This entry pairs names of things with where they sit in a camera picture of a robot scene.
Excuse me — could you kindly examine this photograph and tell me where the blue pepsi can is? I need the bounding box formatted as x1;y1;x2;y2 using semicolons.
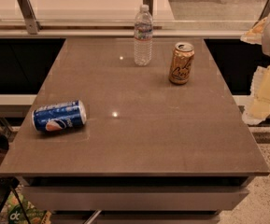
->
32;100;87;132

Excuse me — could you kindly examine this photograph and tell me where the clear plastic water bottle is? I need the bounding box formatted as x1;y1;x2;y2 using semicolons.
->
134;5;153;66

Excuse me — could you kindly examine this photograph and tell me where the left metal railing bracket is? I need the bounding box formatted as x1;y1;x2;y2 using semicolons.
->
17;0;40;35

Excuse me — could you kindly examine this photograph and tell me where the middle metal railing bracket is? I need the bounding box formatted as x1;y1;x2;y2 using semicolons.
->
142;0;155;17

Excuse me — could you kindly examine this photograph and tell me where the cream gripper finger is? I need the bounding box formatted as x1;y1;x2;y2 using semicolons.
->
242;65;270;125
240;18;267;45

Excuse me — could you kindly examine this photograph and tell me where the glass railing panel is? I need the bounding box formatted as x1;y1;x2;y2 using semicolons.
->
0;0;267;23

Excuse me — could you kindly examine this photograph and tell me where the orange lacroix can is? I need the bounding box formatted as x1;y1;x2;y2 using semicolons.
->
169;42;194;85

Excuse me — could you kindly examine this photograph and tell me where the green snack bag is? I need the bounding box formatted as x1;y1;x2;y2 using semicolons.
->
7;192;51;224

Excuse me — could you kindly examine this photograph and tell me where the grey table drawer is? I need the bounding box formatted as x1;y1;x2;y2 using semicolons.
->
22;186;249;211

